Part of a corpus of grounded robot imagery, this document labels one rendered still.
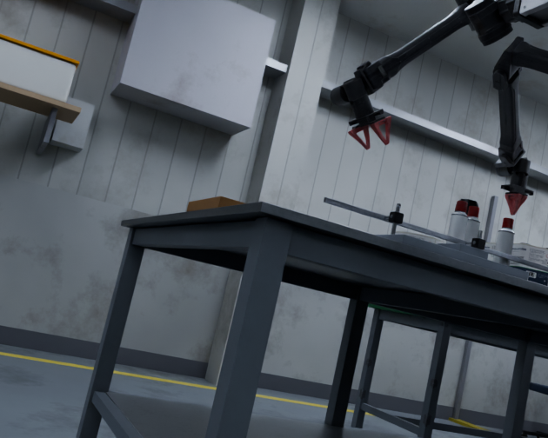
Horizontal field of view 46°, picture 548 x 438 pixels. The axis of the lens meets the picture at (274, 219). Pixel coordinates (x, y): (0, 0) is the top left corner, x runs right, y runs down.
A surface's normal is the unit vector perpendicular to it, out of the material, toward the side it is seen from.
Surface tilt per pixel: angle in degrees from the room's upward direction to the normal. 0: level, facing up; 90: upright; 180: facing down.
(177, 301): 90
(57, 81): 90
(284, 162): 90
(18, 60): 90
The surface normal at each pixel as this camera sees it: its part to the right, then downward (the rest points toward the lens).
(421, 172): 0.41, -0.03
